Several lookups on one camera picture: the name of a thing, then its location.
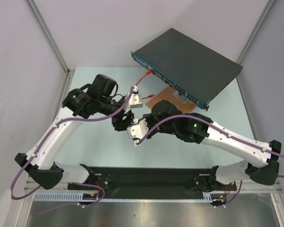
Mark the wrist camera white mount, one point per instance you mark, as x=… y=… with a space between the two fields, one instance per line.
x=129 y=134
x=133 y=100

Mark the slotted cable duct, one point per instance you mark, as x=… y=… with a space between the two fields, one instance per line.
x=86 y=197

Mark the aluminium frame post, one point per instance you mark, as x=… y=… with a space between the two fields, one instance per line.
x=47 y=34
x=260 y=22

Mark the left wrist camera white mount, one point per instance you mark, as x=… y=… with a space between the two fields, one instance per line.
x=133 y=100

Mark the left aluminium frame post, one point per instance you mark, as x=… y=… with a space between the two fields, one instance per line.
x=47 y=34

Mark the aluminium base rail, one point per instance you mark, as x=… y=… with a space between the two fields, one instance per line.
x=249 y=186

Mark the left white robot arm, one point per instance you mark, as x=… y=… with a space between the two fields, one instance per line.
x=90 y=103

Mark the right aluminium frame post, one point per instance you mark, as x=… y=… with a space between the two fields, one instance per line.
x=260 y=22

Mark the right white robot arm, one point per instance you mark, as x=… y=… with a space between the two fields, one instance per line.
x=259 y=159

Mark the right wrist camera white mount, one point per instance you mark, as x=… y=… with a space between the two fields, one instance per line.
x=129 y=134

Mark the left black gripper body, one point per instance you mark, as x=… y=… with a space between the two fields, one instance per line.
x=117 y=120

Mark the black network switch blue front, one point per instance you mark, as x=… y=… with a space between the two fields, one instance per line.
x=192 y=69

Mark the wooden board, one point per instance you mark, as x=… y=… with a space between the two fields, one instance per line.
x=167 y=94

